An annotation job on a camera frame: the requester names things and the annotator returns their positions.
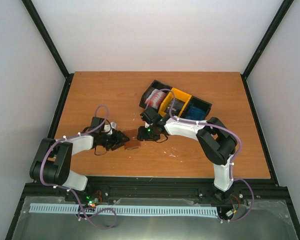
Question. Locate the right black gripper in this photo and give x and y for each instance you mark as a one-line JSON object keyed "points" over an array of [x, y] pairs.
{"points": [[142, 135]]}

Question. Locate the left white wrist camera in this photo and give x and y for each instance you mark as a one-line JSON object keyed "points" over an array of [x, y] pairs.
{"points": [[110, 127]]}

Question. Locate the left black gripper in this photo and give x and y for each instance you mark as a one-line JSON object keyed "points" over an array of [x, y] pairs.
{"points": [[117, 139]]}

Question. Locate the black bin with red cards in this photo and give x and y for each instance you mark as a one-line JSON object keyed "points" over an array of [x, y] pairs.
{"points": [[154, 85]]}

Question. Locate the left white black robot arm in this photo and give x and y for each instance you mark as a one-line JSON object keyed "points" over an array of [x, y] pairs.
{"points": [[52, 163]]}

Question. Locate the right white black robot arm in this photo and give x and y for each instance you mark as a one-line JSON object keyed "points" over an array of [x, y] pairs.
{"points": [[217, 142]]}

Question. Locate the black aluminium frame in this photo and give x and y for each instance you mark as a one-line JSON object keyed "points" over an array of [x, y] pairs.
{"points": [[143, 187]]}

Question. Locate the blue card stack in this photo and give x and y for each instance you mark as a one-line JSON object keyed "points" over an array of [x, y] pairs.
{"points": [[195, 113]]}

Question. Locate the red white card stack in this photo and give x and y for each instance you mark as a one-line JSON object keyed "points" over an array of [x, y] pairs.
{"points": [[155, 98]]}

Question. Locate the yellow card bin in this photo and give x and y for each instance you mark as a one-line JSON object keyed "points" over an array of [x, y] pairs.
{"points": [[177, 94]]}

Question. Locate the right electronics connector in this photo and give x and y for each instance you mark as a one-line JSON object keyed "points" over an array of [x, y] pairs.
{"points": [[235, 201]]}

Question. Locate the light blue cable duct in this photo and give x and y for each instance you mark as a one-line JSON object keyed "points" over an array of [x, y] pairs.
{"points": [[127, 210]]}

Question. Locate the black bin with blue cards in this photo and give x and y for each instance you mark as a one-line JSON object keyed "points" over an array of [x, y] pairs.
{"points": [[206, 106]]}

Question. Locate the left electronics board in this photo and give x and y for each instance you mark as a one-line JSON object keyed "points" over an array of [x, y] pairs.
{"points": [[94, 199]]}

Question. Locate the brown leather card holder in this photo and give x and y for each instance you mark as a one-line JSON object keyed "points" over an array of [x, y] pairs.
{"points": [[133, 142]]}

